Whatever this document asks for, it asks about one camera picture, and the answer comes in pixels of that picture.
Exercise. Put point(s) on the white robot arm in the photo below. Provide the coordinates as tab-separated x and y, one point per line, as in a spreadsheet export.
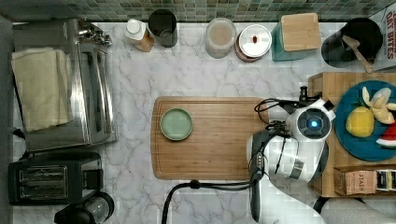
295	149

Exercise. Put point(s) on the green ceramic bowl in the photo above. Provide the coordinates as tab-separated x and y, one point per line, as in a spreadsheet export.
176	124

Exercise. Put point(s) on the bamboo cutting board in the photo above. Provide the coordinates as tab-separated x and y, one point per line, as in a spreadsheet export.
216	149

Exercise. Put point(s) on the clear jar of cereal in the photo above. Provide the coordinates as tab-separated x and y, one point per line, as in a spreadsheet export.
220	36

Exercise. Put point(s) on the jar with white lid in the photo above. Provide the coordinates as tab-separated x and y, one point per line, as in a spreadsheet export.
252	43

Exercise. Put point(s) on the dark grey cup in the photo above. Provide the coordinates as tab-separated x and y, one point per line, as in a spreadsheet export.
163	24

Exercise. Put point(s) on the white capped wooden bottle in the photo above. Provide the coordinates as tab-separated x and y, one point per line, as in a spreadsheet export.
138	33

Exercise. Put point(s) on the silver toaster oven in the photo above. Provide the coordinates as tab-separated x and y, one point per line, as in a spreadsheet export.
89	89

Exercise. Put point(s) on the teal canister with bamboo lid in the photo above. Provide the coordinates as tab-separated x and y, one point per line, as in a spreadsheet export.
295	37

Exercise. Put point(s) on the black coffee grinder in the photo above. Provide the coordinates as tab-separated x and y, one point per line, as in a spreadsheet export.
95	210

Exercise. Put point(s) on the black utensil holder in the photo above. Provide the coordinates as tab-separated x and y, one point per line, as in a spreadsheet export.
360	34

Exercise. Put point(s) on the yellow plush lemon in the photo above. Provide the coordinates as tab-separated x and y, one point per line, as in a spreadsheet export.
360	121

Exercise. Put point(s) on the wooden spoon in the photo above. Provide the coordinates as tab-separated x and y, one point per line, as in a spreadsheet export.
358	53

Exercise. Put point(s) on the teal plate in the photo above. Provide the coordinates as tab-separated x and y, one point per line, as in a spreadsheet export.
366	148

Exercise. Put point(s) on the black toaster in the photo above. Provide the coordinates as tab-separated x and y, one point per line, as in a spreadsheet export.
55	178

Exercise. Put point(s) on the wooden tea box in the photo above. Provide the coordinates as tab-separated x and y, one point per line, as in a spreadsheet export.
364	180

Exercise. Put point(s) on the plush peeled banana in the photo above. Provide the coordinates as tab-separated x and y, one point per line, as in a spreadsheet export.
379	105

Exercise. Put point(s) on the plush watermelon slice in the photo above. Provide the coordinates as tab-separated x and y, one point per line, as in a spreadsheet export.
388	137

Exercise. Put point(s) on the oat bites cereal box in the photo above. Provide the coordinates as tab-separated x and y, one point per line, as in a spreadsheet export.
386	20

